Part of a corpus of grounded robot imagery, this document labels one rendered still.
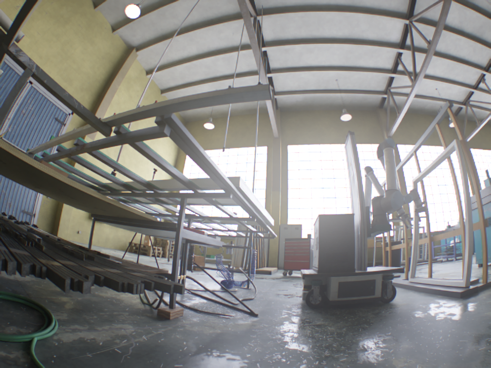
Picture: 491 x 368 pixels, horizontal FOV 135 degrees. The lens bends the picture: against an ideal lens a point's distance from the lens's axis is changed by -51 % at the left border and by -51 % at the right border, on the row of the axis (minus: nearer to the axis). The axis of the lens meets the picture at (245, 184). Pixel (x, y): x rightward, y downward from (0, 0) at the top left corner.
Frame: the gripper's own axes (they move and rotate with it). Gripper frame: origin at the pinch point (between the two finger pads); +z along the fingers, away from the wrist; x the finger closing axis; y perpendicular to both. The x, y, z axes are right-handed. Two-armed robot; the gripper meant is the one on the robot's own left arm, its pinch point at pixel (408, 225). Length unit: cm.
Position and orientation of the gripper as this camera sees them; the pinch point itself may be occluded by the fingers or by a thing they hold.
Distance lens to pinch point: 268.8
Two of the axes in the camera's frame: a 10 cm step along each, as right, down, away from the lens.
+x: 3.8, 4.5, 8.1
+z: 2.6, 7.9, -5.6
